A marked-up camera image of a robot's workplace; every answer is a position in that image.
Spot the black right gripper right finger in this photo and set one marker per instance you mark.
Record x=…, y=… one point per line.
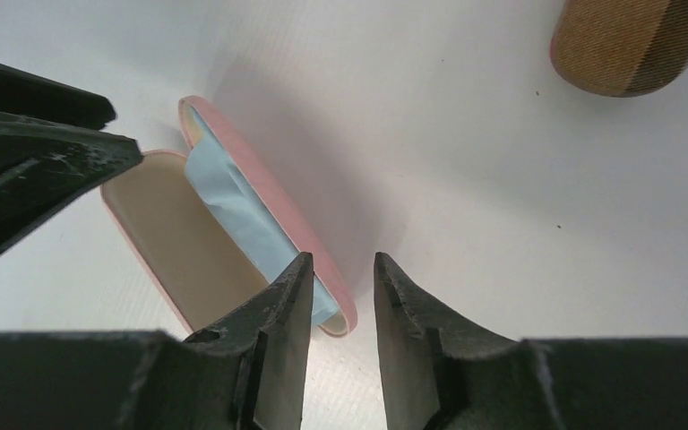
x=440, y=370

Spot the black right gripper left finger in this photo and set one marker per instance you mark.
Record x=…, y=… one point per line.
x=244, y=371

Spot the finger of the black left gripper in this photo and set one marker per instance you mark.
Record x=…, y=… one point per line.
x=45, y=166
x=27, y=94

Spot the pink glasses case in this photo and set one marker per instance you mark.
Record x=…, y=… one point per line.
x=213, y=226

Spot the light blue cloth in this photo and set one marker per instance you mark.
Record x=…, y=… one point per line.
x=258, y=215

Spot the brown glasses case red stripe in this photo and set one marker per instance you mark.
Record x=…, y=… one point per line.
x=621, y=48

